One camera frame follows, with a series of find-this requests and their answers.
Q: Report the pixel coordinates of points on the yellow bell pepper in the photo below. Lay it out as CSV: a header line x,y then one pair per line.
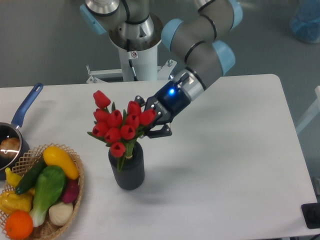
x,y
11,202

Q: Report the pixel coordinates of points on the green bok choy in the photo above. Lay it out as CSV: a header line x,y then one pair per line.
x,y
49,187

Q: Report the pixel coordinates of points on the orange fruit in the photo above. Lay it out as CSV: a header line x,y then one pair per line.
x,y
19,225

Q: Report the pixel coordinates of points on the yellow squash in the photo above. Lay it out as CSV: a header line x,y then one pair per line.
x,y
55,156

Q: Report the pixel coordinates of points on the dark grey ribbed vase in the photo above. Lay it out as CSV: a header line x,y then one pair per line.
x,y
132,174

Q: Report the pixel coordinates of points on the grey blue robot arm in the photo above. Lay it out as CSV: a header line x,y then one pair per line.
x,y
197,44

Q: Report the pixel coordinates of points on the red tulip bouquet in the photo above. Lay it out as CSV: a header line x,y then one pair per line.
x,y
119,130

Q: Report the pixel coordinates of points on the white frame at right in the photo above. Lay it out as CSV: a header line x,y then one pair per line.
x,y
312,111

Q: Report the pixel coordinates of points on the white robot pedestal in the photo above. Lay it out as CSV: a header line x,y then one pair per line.
x,y
137,46

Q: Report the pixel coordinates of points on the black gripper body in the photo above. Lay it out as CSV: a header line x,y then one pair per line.
x,y
168,102

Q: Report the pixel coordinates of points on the blue handled saucepan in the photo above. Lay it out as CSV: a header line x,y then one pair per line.
x,y
12,130

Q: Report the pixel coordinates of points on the white garlic bulb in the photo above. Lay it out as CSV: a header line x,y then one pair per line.
x,y
60,213

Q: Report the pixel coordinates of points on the green cucumber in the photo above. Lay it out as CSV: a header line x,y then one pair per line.
x,y
29,180

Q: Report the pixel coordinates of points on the black device at edge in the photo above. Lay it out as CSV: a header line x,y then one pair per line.
x,y
311,214

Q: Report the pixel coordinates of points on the brown bread roll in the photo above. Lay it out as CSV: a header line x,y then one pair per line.
x,y
9,148

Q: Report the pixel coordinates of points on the purple red onion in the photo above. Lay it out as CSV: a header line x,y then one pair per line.
x,y
71,192

